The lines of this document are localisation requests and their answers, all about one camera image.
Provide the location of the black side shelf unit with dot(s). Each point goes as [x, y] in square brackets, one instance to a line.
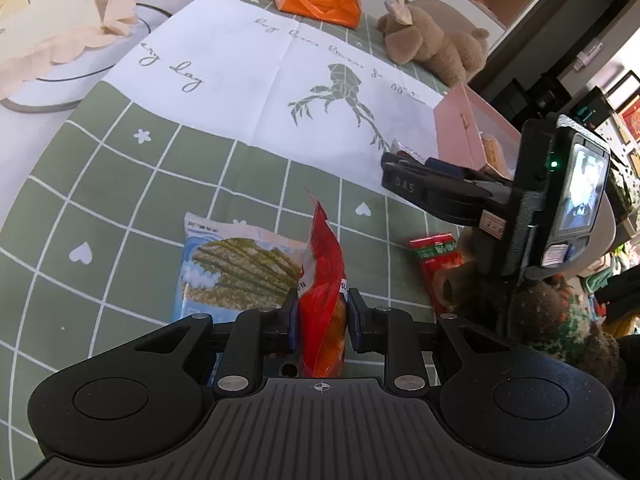
[597, 107]

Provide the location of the white wall device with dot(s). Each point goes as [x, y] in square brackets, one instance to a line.
[588, 53]

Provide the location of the clear packet with printed label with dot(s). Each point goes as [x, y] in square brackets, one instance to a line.
[407, 149]

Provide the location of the person's right hand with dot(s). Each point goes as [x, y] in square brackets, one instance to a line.
[447, 282]

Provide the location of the red framed picture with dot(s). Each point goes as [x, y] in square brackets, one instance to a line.
[631, 110]

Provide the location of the white round turntable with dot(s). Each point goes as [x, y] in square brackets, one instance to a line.
[90, 74]

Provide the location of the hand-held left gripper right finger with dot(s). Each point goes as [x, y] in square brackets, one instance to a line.
[356, 322]

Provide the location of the yellow pastry packet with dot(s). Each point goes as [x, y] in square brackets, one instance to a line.
[492, 149]

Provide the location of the black water dispenser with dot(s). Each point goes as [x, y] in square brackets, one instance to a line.
[542, 94]

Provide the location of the peach lace trimmed cloth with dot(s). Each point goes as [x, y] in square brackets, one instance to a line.
[65, 40]

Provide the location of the blue snack packet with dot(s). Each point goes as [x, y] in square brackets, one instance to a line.
[235, 270]

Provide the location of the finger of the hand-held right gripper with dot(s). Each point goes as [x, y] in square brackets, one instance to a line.
[450, 200]
[442, 165]

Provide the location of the large red snack packet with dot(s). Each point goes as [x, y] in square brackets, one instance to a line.
[322, 285]

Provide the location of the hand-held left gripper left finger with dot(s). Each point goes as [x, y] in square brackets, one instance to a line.
[292, 321]

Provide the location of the green checked tablecloth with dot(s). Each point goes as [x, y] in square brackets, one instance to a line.
[125, 185]

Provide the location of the brown plush toy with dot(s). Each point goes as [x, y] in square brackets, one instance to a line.
[430, 42]

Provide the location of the small red snack packet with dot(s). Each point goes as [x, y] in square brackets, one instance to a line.
[432, 260]

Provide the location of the pink cardboard box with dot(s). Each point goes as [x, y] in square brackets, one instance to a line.
[452, 120]

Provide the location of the white printed paper sheet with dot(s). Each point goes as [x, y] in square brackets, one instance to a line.
[240, 85]

